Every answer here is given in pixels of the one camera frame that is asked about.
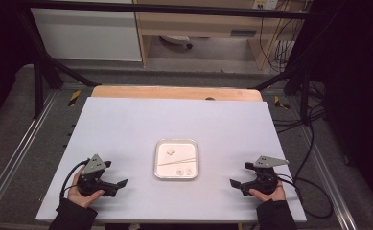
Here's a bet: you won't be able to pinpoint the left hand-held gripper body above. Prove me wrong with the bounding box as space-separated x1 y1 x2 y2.
77 153 120 197

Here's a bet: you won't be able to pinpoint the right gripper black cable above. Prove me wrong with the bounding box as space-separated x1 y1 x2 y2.
277 172 335 220

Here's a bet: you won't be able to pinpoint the white cabinet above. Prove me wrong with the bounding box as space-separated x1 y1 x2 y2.
30 7 143 62

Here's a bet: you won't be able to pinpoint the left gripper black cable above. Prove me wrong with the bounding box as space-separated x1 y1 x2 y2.
58 158 90 201

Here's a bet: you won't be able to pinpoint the aluminium floor rail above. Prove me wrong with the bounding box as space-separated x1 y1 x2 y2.
0 90 59 219
297 124 359 230

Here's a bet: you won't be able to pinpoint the light wooden desk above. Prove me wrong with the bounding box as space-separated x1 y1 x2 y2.
132 0 307 70

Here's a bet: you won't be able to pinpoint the black curtain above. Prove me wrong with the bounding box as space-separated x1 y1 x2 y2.
0 0 36 130
310 0 373 207

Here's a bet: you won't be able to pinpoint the bundle of hanging black cables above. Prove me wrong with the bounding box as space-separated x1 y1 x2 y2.
258 9 299 74

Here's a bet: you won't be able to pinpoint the black floor cables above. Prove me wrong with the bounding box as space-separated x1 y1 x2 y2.
271 80 328 134

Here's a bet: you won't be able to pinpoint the light wooden table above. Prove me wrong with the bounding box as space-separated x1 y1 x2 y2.
90 84 264 103

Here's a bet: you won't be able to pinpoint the office chair base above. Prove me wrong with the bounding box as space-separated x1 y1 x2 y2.
159 34 195 50

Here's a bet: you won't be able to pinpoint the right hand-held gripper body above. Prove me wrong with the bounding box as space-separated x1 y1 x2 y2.
240 155 290 196

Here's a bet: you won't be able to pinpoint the person's right hand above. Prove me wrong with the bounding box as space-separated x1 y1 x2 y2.
248 179 287 203

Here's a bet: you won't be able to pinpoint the square metal tray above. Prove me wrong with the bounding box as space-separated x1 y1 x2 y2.
153 138 200 181

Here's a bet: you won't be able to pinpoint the white wall socket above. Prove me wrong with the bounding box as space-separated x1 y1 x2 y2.
252 0 280 11

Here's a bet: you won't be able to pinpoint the person's left hand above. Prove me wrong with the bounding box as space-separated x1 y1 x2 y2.
67 166 105 209

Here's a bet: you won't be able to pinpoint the black metal frame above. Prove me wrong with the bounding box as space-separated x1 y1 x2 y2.
14 0 323 120

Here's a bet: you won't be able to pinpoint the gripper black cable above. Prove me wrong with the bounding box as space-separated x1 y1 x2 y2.
58 158 90 201
277 172 335 220

